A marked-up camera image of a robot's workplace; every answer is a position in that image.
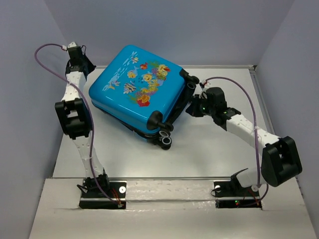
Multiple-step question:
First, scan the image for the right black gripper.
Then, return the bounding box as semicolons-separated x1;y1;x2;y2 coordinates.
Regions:
185;94;216;117

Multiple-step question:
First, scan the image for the blue hard-shell suitcase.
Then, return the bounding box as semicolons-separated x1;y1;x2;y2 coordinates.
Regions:
88;45;199;150

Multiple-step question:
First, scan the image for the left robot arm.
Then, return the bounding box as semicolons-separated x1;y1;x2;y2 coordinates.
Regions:
55;42;110;198

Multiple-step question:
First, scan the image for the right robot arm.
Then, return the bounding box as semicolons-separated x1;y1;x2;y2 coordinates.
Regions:
186;87;303;195

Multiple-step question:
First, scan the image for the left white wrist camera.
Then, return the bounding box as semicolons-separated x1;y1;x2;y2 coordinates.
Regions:
67;42;78;49

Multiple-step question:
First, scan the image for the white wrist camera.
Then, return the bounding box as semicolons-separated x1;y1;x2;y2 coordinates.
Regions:
67;42;78;49
199;80;211;92

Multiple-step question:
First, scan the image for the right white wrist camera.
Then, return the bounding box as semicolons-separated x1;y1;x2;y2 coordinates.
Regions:
199;80;211;92

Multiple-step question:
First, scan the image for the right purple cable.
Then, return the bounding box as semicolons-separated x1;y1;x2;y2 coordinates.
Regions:
205;76;270;206

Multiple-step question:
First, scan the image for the purple cable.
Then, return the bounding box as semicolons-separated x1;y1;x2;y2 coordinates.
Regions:
205;76;270;206
34;43;123;207

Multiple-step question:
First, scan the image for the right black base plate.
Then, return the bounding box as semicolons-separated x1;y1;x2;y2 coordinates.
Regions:
210;181;262;209

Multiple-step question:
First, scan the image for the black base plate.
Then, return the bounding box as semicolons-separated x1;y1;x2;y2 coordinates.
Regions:
77;180;127;210
210;181;262;209

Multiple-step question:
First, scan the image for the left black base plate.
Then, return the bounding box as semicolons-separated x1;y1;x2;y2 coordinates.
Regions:
77;180;127;210

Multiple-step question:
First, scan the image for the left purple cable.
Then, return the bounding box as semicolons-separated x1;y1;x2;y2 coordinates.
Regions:
34;43;123;207

